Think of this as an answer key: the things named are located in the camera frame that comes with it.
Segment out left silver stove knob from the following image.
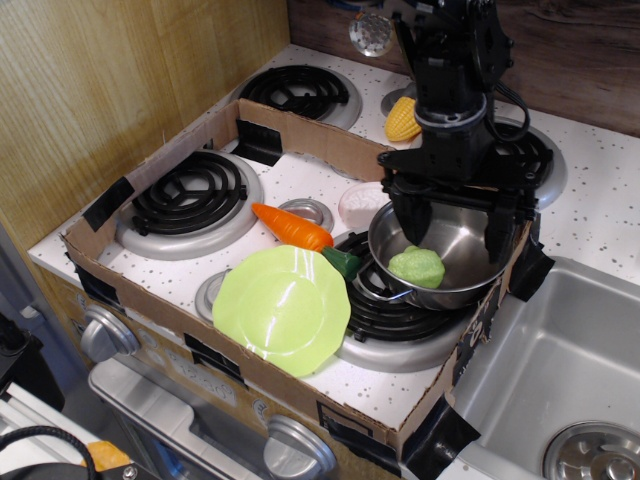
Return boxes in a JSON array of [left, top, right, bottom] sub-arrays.
[[80, 305, 140, 363]]

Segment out silver oven door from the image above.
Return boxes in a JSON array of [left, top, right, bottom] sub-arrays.
[[89, 359, 270, 479]]

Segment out small front silver disc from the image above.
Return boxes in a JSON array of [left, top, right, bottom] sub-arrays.
[[194, 269, 231, 323]]

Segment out front left stove burner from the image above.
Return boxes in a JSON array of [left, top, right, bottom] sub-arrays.
[[116, 150, 264, 261]]

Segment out black braided cable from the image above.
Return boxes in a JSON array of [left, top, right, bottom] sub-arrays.
[[0, 425, 97, 480]]

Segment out orange toy carrot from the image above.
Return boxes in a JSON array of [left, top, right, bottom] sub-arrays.
[[251, 203, 362, 282]]

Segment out orange object bottom left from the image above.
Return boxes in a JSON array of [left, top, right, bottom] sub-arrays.
[[86, 440, 131, 472]]

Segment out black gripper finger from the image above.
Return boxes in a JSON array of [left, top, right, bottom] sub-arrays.
[[389, 182, 433, 245], [484, 192, 533, 264]]

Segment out stainless steel pan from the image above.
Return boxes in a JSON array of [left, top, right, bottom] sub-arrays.
[[368, 204, 517, 311]]

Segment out silver stove knob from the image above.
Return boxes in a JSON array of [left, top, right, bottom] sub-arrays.
[[263, 415, 337, 480], [80, 305, 140, 363]]

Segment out small back silver disc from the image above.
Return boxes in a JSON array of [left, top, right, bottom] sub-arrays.
[[380, 82, 416, 117]]

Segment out light green toy broccoli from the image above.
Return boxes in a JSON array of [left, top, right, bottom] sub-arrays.
[[388, 245, 445, 289]]

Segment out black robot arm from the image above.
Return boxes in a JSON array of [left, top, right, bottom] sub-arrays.
[[378, 1, 553, 263]]

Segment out small centre silver disc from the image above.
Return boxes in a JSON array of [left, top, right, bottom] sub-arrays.
[[278, 198, 334, 233]]

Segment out light green plastic plate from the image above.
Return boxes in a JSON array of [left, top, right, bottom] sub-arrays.
[[212, 245, 351, 378]]

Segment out back left stove burner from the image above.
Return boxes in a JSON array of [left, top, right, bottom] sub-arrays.
[[230, 65, 363, 130]]

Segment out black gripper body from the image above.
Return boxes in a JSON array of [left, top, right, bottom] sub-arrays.
[[378, 112, 543, 213]]

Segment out hanging metal strainer ladle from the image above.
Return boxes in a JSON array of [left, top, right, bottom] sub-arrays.
[[349, 12, 395, 58]]

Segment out right silver stove knob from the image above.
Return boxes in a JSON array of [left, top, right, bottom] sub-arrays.
[[263, 415, 337, 480]]

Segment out stove burner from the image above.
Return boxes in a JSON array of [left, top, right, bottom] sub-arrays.
[[116, 150, 264, 261], [337, 229, 475, 373], [407, 115, 569, 213], [230, 65, 363, 130]]

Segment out back right stove burner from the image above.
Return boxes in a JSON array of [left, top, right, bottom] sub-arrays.
[[407, 115, 569, 213]]

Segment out metal sink drain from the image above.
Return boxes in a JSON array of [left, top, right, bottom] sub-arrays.
[[542, 421, 639, 479]]

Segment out brown cardboard fence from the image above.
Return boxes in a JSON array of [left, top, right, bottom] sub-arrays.
[[63, 100, 552, 479]]

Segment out small silver disc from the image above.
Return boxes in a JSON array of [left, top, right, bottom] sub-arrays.
[[194, 269, 231, 323], [278, 198, 334, 233], [380, 82, 416, 117]]

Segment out stainless steel sink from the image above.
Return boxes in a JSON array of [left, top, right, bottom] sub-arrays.
[[451, 258, 639, 479]]

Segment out yellow toy corn cob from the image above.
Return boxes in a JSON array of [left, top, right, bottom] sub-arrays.
[[384, 96, 421, 142]]

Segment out front right stove burner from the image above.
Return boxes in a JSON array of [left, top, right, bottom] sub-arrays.
[[337, 229, 475, 373]]

